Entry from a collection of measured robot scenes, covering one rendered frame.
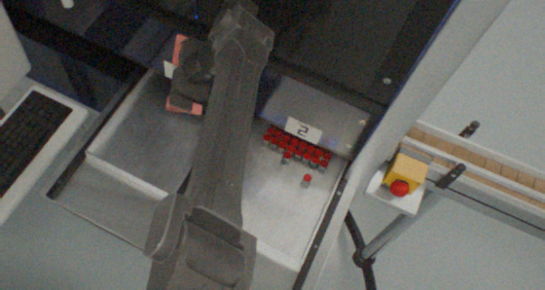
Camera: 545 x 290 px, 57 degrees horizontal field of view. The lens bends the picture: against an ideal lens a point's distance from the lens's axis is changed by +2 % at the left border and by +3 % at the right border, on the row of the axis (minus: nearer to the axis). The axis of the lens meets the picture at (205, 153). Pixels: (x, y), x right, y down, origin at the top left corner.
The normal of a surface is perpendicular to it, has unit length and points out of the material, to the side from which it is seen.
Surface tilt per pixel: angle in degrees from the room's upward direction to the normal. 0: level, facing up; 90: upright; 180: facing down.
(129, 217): 0
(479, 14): 90
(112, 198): 0
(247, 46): 34
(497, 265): 0
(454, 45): 90
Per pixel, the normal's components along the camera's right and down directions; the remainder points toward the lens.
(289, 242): 0.03, -0.48
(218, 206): 0.58, -0.45
